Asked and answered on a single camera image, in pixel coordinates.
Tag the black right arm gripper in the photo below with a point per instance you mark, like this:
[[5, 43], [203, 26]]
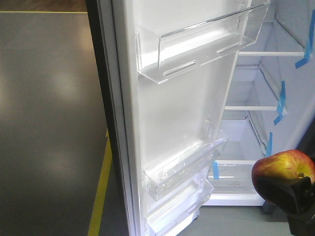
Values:
[[295, 196]]

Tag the red yellow apple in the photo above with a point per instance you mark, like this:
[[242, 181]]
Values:
[[289, 164]]

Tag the fridge body interior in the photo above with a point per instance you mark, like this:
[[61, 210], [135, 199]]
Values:
[[271, 102]]

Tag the open white fridge door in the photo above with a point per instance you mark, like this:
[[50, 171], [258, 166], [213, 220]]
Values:
[[150, 123]]

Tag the middle clear door bin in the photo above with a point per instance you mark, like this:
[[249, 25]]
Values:
[[163, 179]]

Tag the clear door bin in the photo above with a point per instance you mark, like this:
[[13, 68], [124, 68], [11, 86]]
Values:
[[172, 209], [163, 179], [176, 36]]

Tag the lower clear door bin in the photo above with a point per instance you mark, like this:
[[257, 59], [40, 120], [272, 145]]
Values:
[[172, 209]]

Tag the upper clear door bin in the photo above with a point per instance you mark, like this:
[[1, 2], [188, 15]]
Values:
[[176, 36]]

